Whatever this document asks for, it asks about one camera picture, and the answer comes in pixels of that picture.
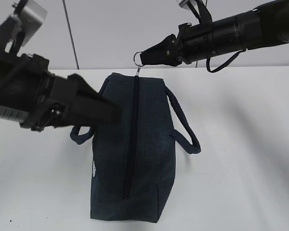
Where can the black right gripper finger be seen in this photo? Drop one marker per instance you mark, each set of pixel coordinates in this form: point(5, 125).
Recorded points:
point(164, 48)
point(170, 61)

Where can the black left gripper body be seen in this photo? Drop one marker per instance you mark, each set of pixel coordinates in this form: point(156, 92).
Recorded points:
point(51, 96)

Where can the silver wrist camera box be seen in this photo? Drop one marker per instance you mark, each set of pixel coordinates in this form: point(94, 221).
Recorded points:
point(31, 15)

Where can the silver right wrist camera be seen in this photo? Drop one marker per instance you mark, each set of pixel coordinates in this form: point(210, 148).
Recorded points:
point(186, 4)

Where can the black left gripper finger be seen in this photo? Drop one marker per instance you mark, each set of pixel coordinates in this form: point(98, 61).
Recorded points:
point(84, 89)
point(91, 108)

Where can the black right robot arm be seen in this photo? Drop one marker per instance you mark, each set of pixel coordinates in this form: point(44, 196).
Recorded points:
point(266, 25)

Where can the dark blue lunch bag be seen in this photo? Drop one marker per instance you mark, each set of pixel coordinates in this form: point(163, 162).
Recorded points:
point(134, 162)

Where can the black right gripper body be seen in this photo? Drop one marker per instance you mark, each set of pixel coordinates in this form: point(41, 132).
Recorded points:
point(191, 44)

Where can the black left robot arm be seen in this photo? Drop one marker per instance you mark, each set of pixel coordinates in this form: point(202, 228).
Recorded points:
point(13, 100)

